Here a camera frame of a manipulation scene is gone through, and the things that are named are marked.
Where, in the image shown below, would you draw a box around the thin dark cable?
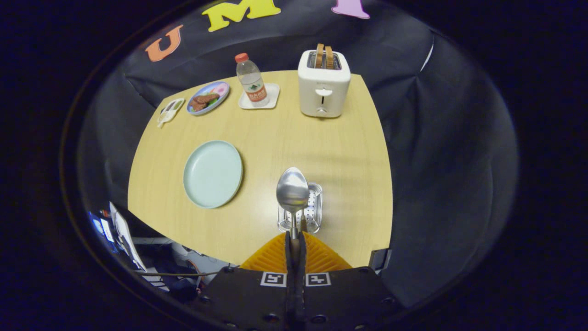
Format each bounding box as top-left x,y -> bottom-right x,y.
136,271 -> 219,278

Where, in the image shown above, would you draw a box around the metal spoon with wooden handle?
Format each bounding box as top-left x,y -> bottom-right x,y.
276,166 -> 310,276

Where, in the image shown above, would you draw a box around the blue rimmed colourful plate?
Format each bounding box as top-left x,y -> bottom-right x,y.
187,81 -> 230,115

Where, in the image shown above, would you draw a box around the white board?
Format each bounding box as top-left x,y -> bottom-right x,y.
109,202 -> 147,272

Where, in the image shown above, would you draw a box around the lit blue screen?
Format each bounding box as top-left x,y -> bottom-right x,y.
90,211 -> 115,251

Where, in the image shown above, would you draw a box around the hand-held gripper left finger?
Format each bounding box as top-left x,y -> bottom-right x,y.
198,231 -> 297,331

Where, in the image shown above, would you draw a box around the metal mesh basket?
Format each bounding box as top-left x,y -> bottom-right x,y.
277,182 -> 323,234

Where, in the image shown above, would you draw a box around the white divided sauce dish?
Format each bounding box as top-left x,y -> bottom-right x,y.
157,98 -> 186,128

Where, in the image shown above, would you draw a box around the black table clamp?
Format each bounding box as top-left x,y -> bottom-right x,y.
369,248 -> 393,272

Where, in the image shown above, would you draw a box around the white toaster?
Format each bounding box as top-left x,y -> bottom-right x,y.
297,50 -> 351,119

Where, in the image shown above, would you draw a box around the brown toy meat pieces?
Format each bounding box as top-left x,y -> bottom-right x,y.
191,93 -> 220,112

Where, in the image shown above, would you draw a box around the clear plastic water bottle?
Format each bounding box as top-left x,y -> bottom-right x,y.
235,52 -> 270,108

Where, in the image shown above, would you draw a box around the white square coaster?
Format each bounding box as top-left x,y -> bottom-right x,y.
238,83 -> 281,110

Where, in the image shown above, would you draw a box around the light green plate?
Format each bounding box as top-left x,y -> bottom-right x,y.
183,140 -> 243,209

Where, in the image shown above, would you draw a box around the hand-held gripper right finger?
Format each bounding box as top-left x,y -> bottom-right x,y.
296,231 -> 400,331

